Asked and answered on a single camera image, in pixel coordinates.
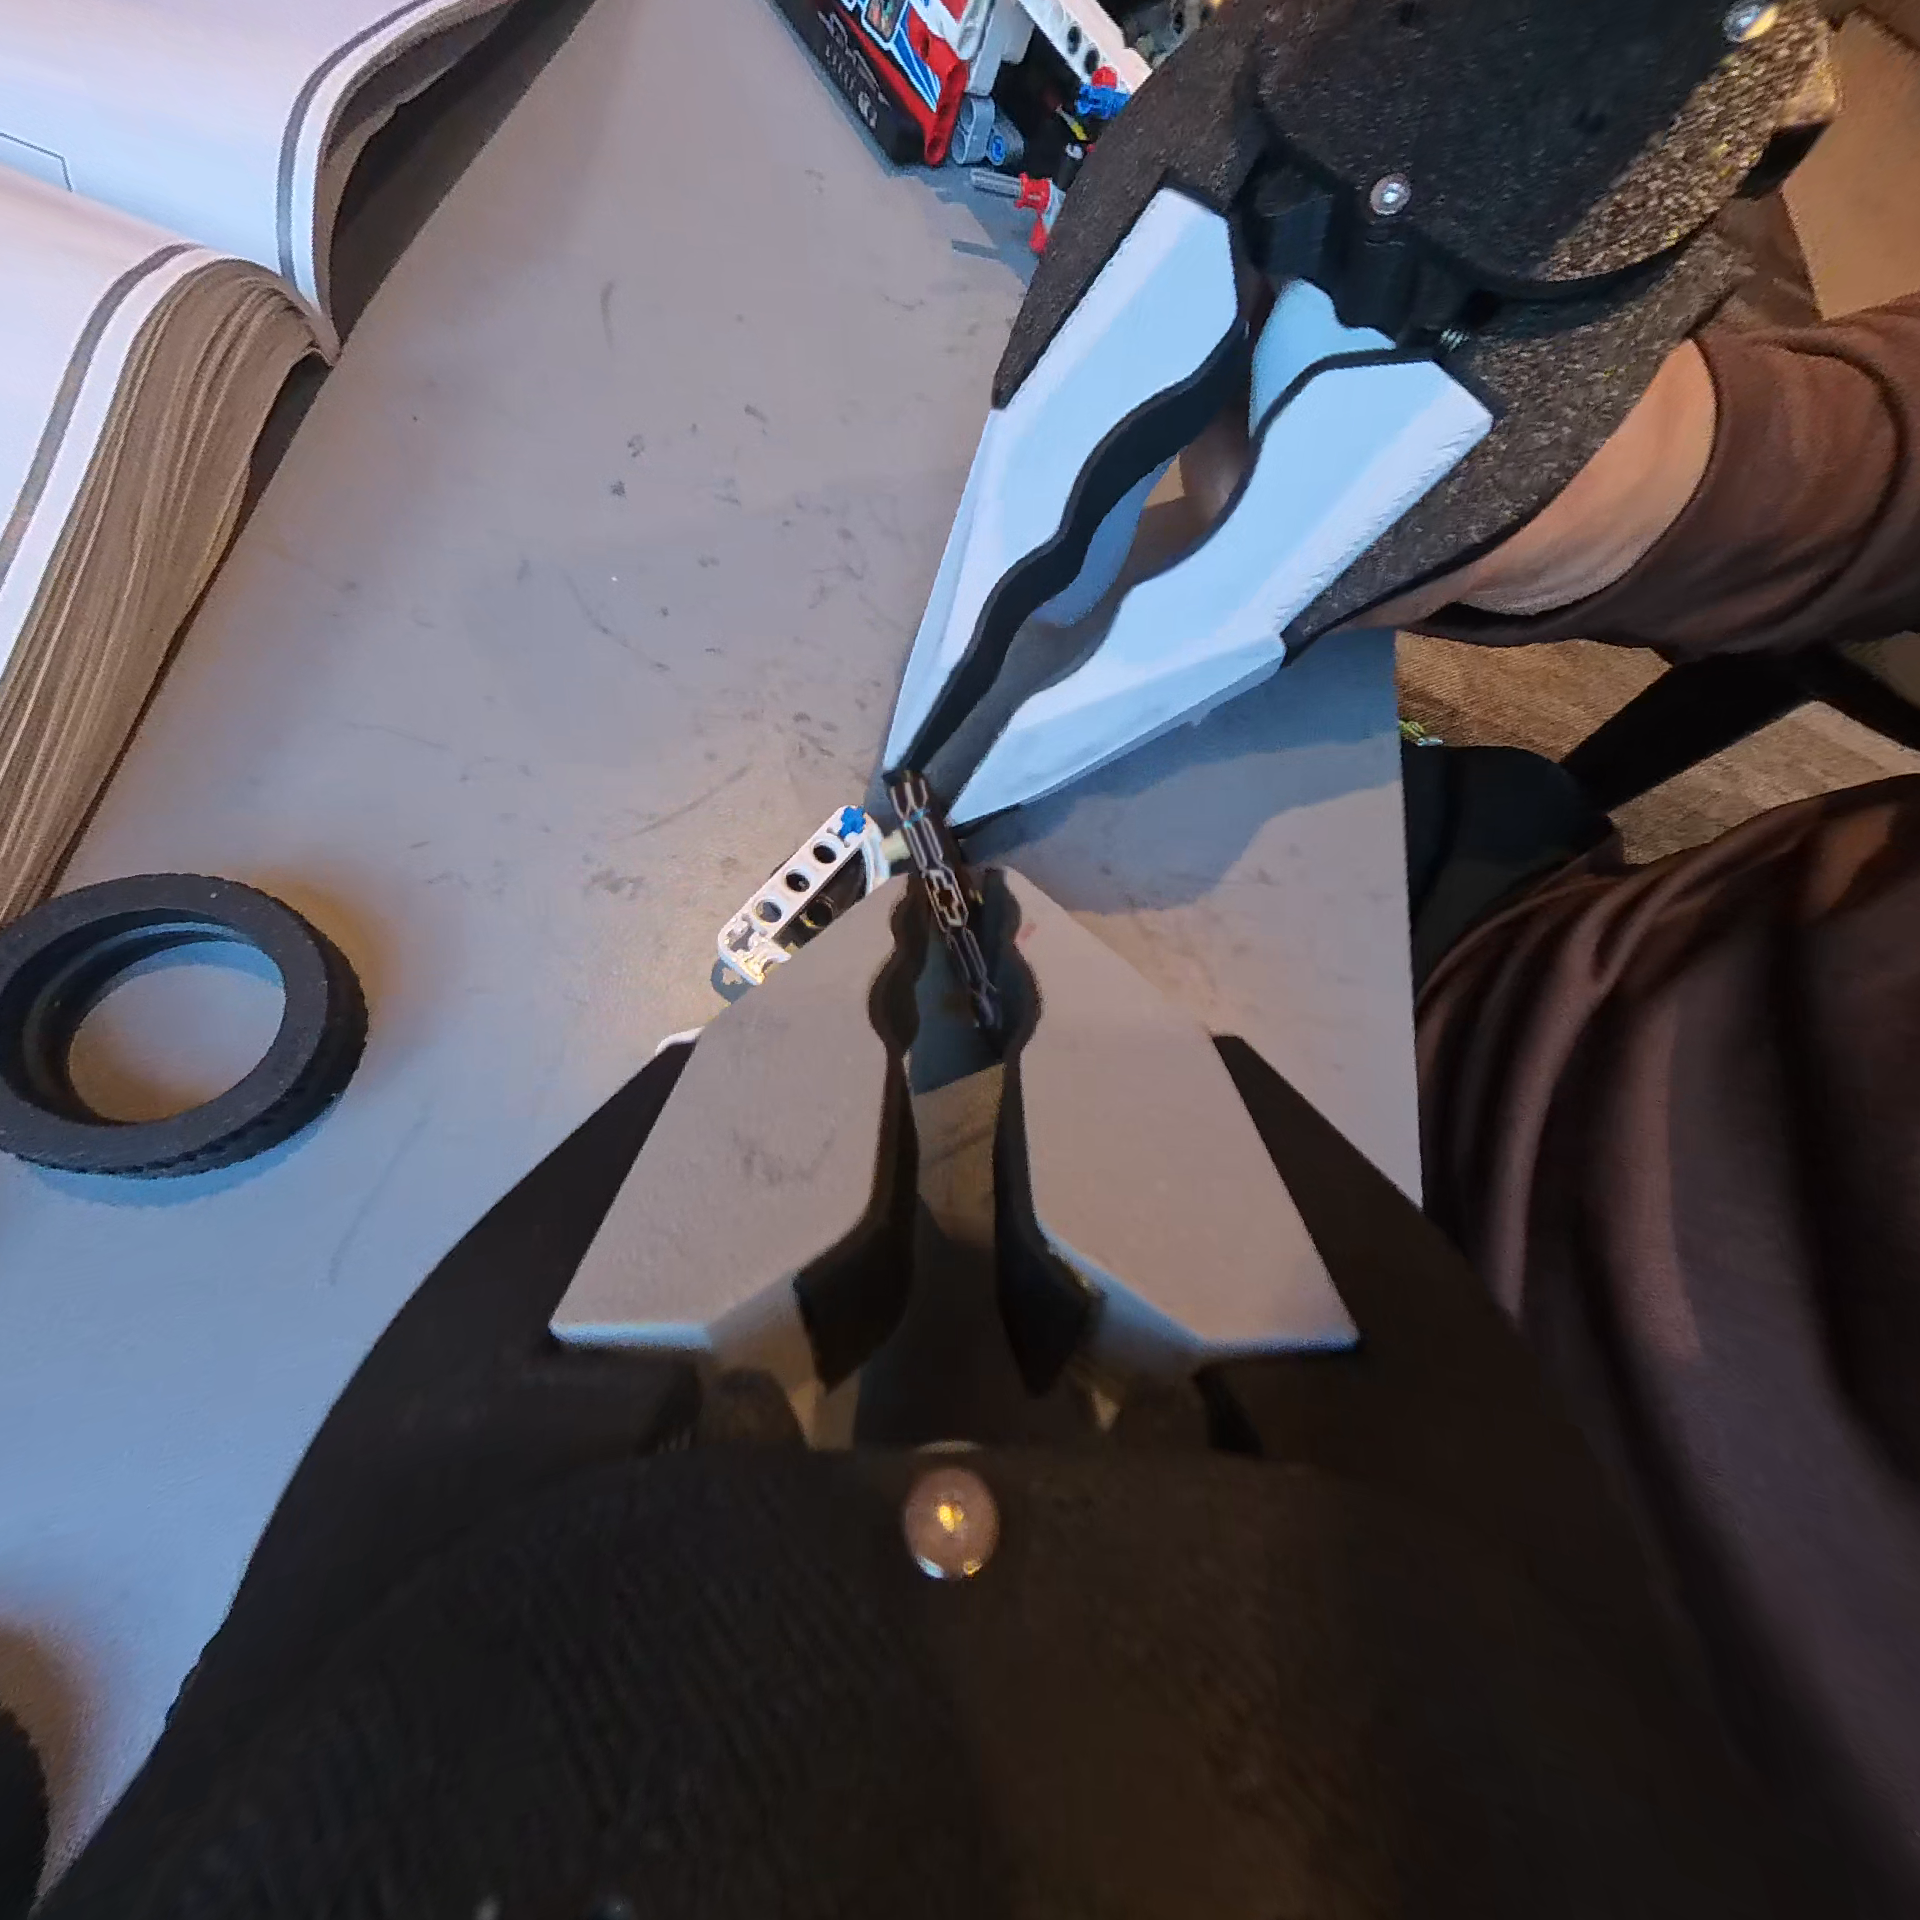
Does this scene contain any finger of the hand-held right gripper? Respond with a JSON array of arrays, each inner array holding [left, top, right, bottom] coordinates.
[[883, 183, 1251, 782], [942, 278, 1502, 832]]

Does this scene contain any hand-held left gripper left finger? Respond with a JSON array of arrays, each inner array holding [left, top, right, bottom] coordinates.
[[546, 877, 919, 1392]]

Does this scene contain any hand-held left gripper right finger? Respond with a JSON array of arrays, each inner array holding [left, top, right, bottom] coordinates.
[[991, 865, 1358, 1399]]

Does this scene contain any black patterned toy beam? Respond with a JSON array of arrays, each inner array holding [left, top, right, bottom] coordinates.
[[883, 764, 1009, 1033]]

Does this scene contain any person's right forearm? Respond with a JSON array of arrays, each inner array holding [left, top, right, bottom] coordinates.
[[1654, 298, 1920, 667]]

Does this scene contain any grey desk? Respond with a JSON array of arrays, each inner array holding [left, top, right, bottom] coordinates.
[[0, 0, 1419, 1898]]

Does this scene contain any person's right hand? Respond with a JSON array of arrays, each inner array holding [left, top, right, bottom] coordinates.
[[1358, 320, 1725, 630]]

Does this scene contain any red toy car model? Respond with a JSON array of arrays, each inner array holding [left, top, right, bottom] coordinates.
[[778, 0, 1145, 168]]

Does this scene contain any person's brown shirt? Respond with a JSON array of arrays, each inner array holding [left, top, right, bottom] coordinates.
[[1413, 782, 1920, 1920]]

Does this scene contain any open instruction booklet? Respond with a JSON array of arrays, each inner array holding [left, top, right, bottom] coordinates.
[[0, 0, 518, 924]]

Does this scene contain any black chair frame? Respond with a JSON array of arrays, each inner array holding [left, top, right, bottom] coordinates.
[[1560, 642, 1920, 818]]

